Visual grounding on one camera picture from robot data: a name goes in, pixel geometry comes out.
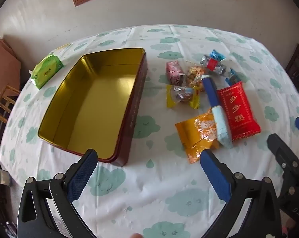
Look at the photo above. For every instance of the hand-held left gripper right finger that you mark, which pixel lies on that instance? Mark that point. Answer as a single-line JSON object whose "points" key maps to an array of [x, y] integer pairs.
{"points": [[214, 176]]}

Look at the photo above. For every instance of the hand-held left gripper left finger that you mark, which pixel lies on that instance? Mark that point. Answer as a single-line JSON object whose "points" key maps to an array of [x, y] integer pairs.
{"points": [[82, 177]]}

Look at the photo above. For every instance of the orange snack packet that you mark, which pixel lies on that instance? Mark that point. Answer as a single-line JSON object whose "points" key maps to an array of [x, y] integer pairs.
{"points": [[196, 133]]}

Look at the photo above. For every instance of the maroon tin box gold interior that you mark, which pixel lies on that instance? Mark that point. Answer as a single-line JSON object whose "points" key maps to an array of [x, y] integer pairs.
{"points": [[90, 104]]}

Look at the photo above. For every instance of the long blue stick packet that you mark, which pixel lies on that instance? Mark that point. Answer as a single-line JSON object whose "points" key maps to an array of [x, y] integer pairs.
{"points": [[212, 91]]}

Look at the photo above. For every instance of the blue round dark cookie packet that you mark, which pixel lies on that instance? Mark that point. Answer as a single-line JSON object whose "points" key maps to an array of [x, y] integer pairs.
{"points": [[232, 78]]}

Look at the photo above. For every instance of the yellow-ended clear candy packet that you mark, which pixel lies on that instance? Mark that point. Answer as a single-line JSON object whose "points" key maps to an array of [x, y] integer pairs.
{"points": [[181, 95]]}

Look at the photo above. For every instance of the clear packet of orange nuts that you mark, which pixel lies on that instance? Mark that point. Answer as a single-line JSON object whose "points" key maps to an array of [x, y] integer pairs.
{"points": [[195, 75]]}

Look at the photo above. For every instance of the silver red seaweed snack packet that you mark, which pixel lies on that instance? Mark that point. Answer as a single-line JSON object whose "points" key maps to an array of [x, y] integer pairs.
{"points": [[212, 64]]}

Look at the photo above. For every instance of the pink snack packet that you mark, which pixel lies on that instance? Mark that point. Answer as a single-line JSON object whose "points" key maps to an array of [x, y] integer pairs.
{"points": [[174, 72]]}

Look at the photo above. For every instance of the blue dried plum packet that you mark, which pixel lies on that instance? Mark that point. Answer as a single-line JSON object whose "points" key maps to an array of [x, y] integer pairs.
{"points": [[216, 54]]}

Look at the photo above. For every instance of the white cloud print tablecloth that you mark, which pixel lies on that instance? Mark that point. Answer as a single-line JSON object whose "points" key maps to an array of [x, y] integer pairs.
{"points": [[152, 178]]}

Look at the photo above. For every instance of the dark wooden chair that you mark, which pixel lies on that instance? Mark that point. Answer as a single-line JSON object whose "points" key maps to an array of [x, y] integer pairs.
{"points": [[298, 64]]}

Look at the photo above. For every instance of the white plastic object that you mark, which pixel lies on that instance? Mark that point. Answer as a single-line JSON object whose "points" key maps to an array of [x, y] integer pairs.
{"points": [[0, 176]]}

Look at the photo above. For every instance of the light wooden chair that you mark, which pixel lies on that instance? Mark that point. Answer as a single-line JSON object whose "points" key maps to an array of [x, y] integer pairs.
{"points": [[3, 101]]}

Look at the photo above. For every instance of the green tissue pack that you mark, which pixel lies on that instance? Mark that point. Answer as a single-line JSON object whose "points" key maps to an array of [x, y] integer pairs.
{"points": [[46, 70]]}

